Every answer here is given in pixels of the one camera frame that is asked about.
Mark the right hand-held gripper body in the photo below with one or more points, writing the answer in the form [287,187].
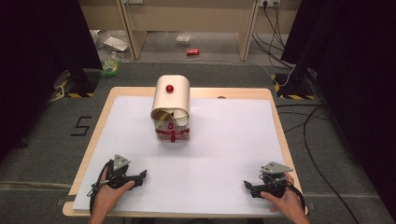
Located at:
[273,182]

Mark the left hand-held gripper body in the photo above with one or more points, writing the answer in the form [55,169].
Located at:
[117,177]

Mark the person's left hand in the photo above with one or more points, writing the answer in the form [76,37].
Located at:
[107,196]

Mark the person's right hand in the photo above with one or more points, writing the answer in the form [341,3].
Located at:
[285,205]

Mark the white table mat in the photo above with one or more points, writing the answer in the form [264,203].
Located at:
[224,149]

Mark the pale packets pile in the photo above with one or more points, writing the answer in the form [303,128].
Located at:
[180,115]

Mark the black stand base striped tape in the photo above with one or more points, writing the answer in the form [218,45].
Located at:
[294,85]
[79,84]

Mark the green yellow plastic bag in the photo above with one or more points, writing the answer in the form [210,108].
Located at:
[110,67]

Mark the black curtain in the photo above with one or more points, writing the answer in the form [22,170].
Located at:
[358,93]
[40,68]

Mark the red drink can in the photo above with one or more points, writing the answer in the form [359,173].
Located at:
[192,51]

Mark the white paper sheets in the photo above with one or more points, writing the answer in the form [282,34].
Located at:
[115,42]

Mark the clear plastic bag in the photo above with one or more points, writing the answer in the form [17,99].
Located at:
[184,39]

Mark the beige wooden desk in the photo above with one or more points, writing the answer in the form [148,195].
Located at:
[193,18]

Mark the white wall power outlet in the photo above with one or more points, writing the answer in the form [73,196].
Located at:
[269,3]

